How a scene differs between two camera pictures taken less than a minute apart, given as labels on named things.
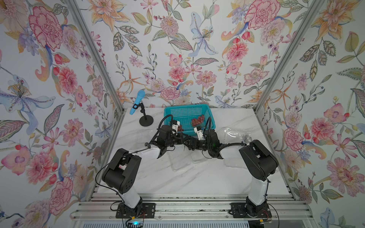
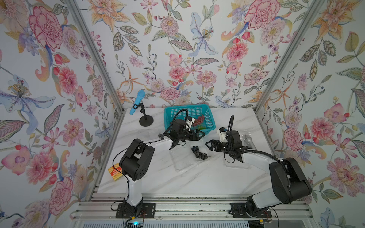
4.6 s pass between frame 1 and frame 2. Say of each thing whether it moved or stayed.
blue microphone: stayed
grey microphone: stayed
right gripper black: moved
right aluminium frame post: stayed
